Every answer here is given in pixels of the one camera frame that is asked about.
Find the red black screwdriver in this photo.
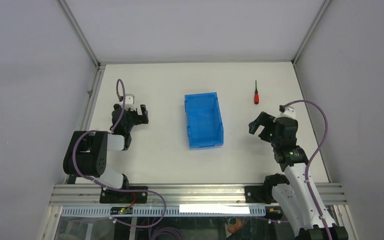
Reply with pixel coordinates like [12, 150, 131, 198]
[253, 80, 260, 105]

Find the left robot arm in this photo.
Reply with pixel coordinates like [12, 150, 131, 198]
[63, 103, 149, 203]

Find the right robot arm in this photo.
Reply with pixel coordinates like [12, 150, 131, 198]
[244, 110, 349, 240]

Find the blue plastic bin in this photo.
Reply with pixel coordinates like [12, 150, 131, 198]
[184, 92, 224, 149]

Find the right controller board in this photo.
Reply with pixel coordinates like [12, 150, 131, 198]
[265, 206, 283, 215]

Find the controller board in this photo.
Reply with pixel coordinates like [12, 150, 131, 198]
[265, 206, 283, 215]
[110, 206, 133, 216]

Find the left controller board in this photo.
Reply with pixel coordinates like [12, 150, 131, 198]
[110, 206, 133, 216]

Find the orange object below table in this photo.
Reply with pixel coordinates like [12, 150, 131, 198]
[225, 217, 248, 235]

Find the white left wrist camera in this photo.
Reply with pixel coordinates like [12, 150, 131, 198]
[123, 94, 135, 105]

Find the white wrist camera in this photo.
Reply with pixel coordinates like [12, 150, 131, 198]
[276, 105, 296, 120]
[123, 94, 135, 105]

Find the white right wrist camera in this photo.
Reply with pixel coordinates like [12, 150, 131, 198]
[276, 105, 296, 120]

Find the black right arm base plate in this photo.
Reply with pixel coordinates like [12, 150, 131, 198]
[244, 185, 276, 204]

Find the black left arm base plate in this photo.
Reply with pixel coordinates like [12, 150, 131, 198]
[99, 185, 148, 204]

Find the aluminium front rail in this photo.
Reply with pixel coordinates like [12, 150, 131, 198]
[48, 182, 348, 207]

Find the white slotted cable duct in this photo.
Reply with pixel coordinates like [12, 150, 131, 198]
[61, 204, 266, 218]

